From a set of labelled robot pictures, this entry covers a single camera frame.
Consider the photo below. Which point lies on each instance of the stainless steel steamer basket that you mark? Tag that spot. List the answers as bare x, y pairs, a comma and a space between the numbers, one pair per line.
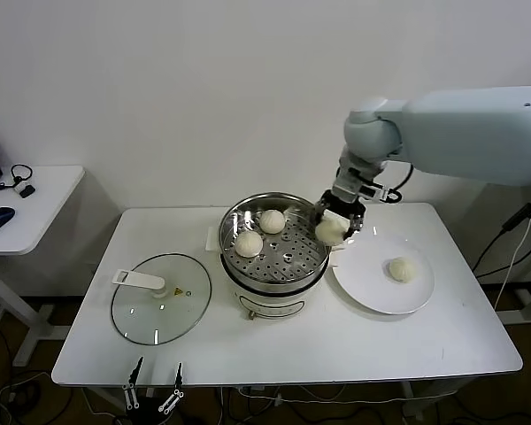
245, 210

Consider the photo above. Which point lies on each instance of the white round plate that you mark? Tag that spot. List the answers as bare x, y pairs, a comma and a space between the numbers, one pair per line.
407, 301

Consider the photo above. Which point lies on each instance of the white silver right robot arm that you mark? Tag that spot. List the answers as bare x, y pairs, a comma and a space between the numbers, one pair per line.
469, 133

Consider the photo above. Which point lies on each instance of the white side table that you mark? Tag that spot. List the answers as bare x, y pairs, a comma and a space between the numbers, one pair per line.
48, 212

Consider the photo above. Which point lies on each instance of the white table leg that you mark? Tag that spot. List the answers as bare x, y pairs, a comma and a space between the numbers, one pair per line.
413, 398

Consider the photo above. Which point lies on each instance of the white electric cooker pot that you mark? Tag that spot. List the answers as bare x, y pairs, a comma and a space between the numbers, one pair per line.
270, 305

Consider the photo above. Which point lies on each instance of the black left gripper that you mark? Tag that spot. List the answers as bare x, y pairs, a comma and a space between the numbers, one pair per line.
148, 409

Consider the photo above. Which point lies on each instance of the white steamed baozi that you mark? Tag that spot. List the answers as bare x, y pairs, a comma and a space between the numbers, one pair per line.
272, 221
249, 244
332, 232
402, 270

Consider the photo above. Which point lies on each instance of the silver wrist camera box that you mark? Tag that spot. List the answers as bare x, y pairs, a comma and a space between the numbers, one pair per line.
374, 192

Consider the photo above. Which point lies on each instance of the small black white dongle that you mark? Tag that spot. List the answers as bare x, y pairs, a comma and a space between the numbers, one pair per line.
28, 191

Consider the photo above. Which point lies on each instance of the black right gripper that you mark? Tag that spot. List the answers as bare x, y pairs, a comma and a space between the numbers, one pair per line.
340, 206

